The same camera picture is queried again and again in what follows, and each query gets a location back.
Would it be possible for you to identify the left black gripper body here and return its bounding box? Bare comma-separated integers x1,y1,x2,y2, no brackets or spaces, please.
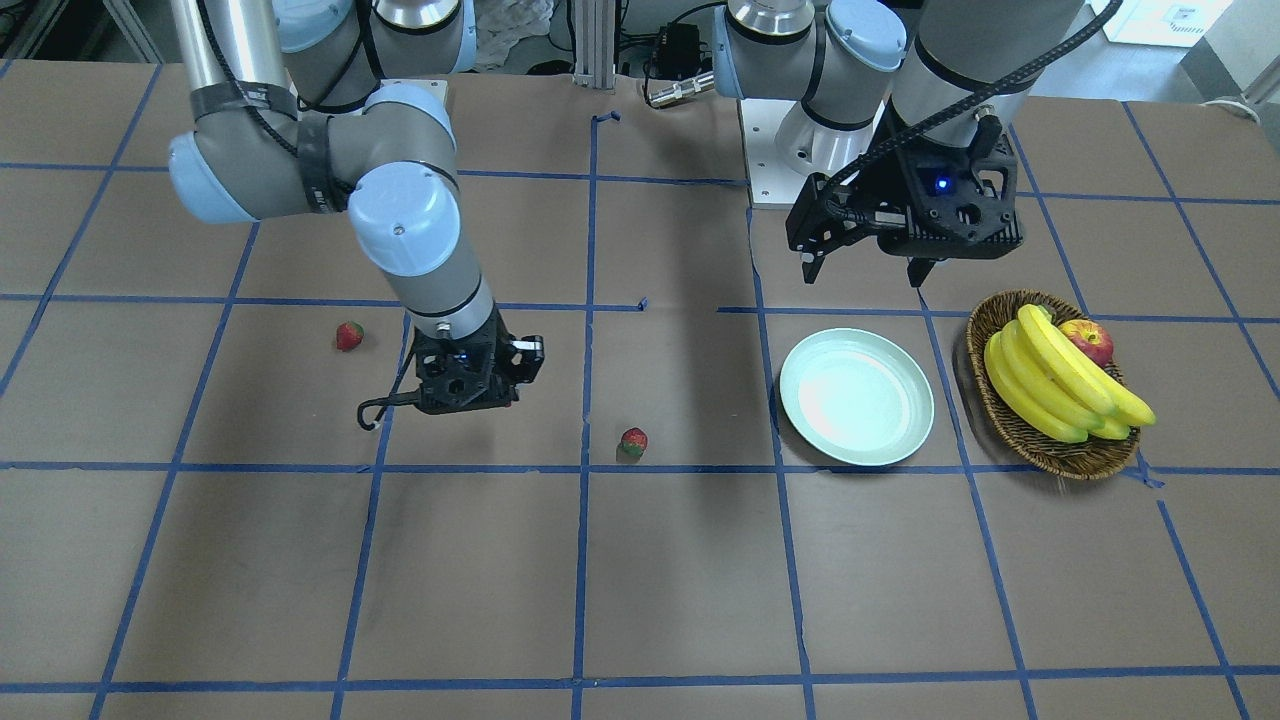
785,106,1024,261

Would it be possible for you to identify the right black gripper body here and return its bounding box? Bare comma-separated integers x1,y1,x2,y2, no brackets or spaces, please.
410,309,545,415

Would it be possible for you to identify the red strawberry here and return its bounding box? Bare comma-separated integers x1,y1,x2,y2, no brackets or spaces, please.
616,427,649,462
334,322,365,352

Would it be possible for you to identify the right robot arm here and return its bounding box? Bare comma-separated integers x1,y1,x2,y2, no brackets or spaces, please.
168,1,544,415

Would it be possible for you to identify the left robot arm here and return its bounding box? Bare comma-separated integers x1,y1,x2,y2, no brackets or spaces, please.
712,1,1082,288

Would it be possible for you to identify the light green plate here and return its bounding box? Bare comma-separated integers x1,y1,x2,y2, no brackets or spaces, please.
778,328,934,468

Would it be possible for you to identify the yellow banana bunch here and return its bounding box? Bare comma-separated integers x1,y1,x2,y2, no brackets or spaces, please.
983,304,1157,445

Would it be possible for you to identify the red apple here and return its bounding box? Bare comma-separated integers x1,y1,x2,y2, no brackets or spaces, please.
1059,318,1114,368

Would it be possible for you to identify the wicker basket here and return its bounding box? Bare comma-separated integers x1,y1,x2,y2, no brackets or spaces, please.
954,290,1142,480

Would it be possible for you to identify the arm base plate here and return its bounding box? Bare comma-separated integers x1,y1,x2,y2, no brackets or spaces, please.
739,95,891,211

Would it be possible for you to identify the aluminium frame post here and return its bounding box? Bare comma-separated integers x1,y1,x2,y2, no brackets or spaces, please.
566,0,620,94

